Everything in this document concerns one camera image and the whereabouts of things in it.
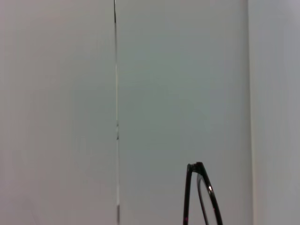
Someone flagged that black glasses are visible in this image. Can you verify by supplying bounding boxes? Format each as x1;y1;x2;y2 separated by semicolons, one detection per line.
182;161;224;225

